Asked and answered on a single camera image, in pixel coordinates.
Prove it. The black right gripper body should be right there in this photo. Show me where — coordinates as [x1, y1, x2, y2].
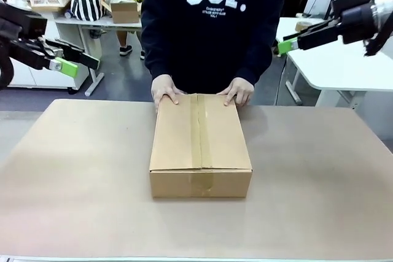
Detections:
[333, 0, 381, 45]

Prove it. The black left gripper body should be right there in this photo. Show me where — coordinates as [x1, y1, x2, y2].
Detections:
[0, 4, 49, 68]

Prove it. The brown cardboard box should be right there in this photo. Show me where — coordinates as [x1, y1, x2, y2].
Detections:
[149, 93, 254, 199]

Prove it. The small open cardboard box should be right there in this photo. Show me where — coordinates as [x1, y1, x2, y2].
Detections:
[103, 0, 142, 24]

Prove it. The person's left hand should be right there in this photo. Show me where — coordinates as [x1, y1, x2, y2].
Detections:
[216, 77, 255, 107]

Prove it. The person's right hand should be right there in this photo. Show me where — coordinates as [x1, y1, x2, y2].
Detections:
[151, 74, 185, 114]

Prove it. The white low cabinet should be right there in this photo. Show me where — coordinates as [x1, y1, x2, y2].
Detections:
[9, 13, 90, 91]

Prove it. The white folding table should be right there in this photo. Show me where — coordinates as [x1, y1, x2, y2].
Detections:
[39, 10, 144, 97]

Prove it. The person in black sneakers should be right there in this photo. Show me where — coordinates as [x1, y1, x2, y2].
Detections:
[116, 30, 145, 60]

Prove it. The person in navy hoodie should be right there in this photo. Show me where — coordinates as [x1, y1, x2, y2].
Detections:
[140, 0, 285, 94]

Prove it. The brown packing tape strip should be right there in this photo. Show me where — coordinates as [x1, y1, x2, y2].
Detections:
[189, 93, 216, 197]

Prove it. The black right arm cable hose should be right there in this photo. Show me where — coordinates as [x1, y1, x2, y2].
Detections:
[364, 19, 393, 57]

